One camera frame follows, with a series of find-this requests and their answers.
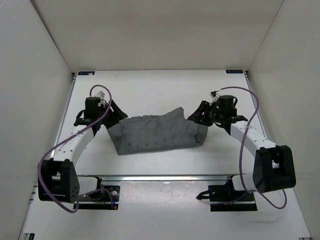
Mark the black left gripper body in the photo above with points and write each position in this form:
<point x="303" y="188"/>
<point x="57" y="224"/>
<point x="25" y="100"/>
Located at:
<point x="103" y="108"/>

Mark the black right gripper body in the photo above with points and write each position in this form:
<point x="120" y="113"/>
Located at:
<point x="217" y="115"/>

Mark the grey pleated skirt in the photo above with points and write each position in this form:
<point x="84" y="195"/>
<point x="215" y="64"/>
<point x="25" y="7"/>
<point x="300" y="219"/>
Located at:
<point x="156" y="133"/>

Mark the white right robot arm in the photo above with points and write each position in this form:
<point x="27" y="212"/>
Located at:
<point x="273" y="167"/>

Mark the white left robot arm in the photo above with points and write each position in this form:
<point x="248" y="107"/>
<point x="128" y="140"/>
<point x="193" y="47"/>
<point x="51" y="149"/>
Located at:
<point x="57" y="178"/>

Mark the blue left corner label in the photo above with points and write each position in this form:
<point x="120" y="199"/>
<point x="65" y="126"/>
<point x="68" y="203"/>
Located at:
<point x="86" y="73"/>

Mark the blue corner label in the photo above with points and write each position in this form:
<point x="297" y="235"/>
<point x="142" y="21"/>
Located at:
<point x="86" y="73"/>
<point x="234" y="71"/>

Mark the blue right corner label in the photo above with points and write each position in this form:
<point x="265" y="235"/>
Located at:
<point x="234" y="71"/>

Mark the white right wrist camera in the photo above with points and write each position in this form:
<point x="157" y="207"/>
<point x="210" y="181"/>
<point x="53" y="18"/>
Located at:
<point x="215" y="96"/>

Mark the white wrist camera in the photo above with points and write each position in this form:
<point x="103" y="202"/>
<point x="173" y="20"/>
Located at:
<point x="100" y="95"/>
<point x="215" y="96"/>

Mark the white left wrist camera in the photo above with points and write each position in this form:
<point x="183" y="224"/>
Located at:
<point x="100" y="95"/>

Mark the aluminium front rail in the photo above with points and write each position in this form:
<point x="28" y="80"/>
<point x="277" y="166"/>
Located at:
<point x="163" y="178"/>

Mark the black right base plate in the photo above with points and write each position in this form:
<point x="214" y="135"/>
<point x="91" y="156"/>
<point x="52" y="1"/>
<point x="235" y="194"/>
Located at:
<point x="223" y="198"/>

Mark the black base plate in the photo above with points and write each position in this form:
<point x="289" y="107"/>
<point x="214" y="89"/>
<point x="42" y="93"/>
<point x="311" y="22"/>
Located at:
<point x="101" y="200"/>
<point x="223" y="198"/>

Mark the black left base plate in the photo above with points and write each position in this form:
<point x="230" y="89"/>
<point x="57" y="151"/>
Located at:
<point x="101" y="200"/>

